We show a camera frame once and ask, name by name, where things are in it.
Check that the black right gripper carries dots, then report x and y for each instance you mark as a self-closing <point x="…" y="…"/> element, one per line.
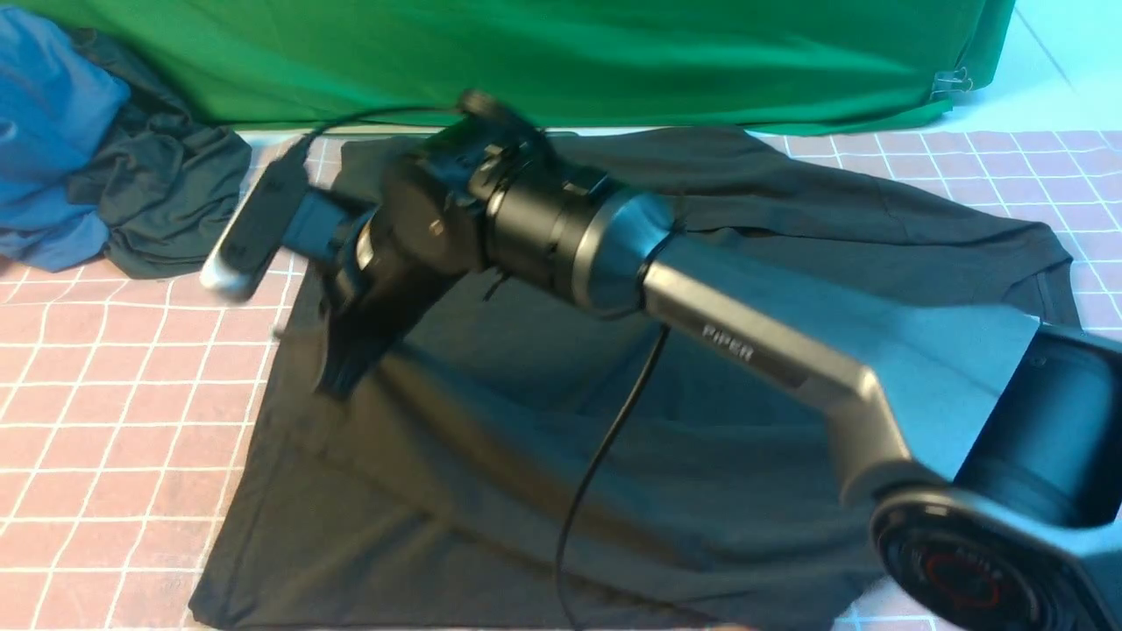
<point x="390" y="264"/>

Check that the dark gray long-sleeve shirt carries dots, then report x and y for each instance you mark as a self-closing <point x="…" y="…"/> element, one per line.
<point x="432" y="497"/>

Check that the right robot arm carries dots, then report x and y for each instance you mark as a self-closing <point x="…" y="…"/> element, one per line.
<point x="989" y="440"/>

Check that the crumpled dark gray garment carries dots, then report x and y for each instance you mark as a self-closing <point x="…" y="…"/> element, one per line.
<point x="163" y="182"/>

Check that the green backdrop cloth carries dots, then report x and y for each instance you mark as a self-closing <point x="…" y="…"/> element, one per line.
<point x="802" y="68"/>

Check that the blue cloth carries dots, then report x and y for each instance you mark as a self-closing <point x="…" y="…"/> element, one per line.
<point x="56" y="107"/>

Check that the silver binder clip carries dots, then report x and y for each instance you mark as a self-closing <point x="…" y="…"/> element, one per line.
<point x="953" y="82"/>

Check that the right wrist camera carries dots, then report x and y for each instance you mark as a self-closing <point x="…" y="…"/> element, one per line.
<point x="256" y="231"/>

